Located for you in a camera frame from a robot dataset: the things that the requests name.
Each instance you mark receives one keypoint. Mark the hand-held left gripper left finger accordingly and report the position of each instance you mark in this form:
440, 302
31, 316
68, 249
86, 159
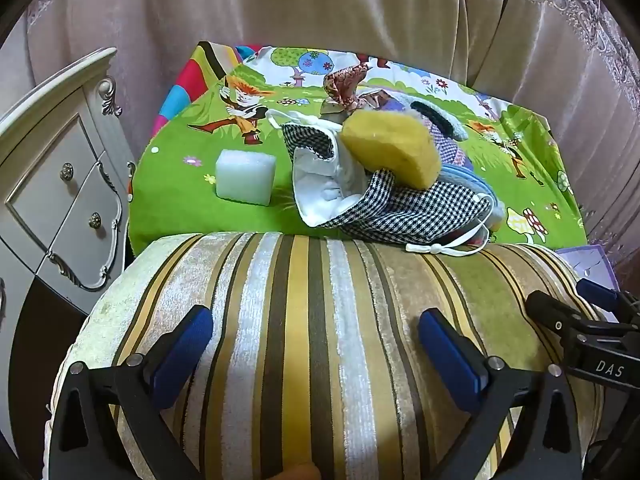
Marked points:
182, 355

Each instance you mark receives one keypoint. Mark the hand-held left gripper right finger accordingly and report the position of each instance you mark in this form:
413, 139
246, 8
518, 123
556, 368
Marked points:
450, 360

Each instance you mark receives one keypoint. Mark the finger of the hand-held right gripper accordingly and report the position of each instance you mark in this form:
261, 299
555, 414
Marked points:
597, 294
555, 312

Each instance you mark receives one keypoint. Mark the grey plush item black band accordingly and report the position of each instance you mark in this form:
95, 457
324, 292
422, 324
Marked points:
440, 120

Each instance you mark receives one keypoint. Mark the brown patterned cloth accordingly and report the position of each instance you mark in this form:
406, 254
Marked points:
345, 85

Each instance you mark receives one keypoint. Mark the light blue padded item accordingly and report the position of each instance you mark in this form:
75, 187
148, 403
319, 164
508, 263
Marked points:
475, 185

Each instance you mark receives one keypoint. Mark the white nightstand drawer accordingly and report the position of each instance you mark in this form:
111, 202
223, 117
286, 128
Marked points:
87, 230
55, 185

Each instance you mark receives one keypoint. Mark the purple checkered cloth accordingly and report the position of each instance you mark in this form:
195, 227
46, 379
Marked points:
452, 152

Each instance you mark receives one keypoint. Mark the beige plain curtain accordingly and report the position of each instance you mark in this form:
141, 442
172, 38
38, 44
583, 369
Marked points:
350, 10

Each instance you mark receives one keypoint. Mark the white foam block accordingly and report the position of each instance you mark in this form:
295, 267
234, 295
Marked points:
245, 177

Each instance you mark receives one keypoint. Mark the purple box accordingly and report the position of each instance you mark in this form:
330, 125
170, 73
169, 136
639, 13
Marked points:
582, 260

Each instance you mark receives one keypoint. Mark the green cartoon printed cloth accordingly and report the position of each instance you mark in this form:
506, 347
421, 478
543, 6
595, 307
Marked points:
175, 200

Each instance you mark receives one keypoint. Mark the metal drawer knob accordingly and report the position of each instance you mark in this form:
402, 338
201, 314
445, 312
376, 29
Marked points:
95, 219
66, 172

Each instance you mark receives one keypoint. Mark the white ornate nightstand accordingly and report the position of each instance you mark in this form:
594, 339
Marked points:
45, 135

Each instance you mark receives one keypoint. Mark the yellow sponge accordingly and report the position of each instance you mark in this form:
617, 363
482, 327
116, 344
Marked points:
390, 150

